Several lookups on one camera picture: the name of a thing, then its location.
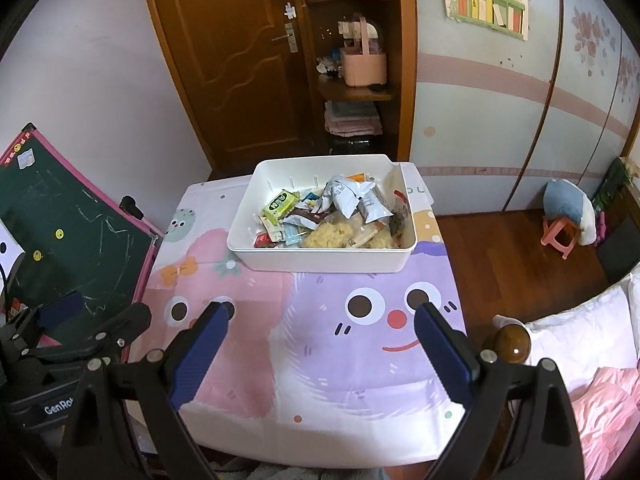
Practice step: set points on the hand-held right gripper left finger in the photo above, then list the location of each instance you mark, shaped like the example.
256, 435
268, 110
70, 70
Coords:
197, 355

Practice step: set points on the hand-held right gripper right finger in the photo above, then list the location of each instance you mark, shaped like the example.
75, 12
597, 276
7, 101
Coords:
445, 355

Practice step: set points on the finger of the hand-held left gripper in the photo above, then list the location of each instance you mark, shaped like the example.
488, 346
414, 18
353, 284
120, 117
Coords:
60, 312
127, 322

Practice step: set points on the pale rice cake packet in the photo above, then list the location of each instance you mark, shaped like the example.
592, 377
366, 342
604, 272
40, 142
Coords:
382, 240

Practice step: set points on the red white snack packet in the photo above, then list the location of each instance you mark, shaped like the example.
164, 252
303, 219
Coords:
262, 240

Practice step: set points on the clear brown cake packet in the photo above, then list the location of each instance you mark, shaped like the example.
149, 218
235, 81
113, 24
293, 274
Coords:
362, 235

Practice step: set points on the white cracker packet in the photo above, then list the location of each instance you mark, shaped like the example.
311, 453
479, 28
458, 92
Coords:
277, 232

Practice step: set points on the blue white candy packet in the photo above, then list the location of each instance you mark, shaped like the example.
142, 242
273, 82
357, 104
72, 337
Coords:
292, 235

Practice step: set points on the white plastic bin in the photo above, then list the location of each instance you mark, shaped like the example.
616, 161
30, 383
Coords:
320, 262

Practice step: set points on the grey white snack packet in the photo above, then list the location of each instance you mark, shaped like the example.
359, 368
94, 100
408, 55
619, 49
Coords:
345, 195
372, 207

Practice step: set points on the yellow puffed rice cake packet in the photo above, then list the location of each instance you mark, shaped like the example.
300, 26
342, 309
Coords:
330, 232

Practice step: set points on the green snack packet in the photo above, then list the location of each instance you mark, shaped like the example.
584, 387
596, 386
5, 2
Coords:
280, 205

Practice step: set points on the orange yellow snack packet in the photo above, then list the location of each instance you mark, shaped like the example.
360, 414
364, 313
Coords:
357, 178

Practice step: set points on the brown wooden bed knob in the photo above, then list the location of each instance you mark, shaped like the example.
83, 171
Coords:
512, 345

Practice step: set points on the cartoon printed tablecloth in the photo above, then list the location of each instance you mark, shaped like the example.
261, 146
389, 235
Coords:
300, 335

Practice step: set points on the white pillow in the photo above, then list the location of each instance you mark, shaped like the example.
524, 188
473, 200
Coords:
575, 330

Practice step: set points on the pink plastic stool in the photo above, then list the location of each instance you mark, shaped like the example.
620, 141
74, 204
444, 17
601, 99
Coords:
557, 232

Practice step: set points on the pink blanket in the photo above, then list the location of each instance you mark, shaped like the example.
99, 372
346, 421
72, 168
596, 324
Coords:
610, 410

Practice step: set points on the blue round cushion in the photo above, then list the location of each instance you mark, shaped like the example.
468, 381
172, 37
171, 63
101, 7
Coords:
562, 200

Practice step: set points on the green printed box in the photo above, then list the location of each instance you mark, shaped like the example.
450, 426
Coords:
607, 185

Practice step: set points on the floral printed wardrobe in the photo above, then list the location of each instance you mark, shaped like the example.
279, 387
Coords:
500, 110

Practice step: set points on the stack of folded towels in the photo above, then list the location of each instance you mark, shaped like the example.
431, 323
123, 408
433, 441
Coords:
352, 117

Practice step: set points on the brown wooden door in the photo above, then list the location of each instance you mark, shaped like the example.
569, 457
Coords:
225, 60

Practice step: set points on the wooden corner shelf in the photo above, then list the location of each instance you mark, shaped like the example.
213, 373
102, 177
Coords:
405, 60

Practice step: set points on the small toy figurines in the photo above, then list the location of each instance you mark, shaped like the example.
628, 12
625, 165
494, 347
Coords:
327, 65

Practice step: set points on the green chalkboard easel pink frame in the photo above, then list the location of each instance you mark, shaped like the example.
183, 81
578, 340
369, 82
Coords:
75, 220

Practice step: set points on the colourful wall poster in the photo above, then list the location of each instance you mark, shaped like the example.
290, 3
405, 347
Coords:
480, 5

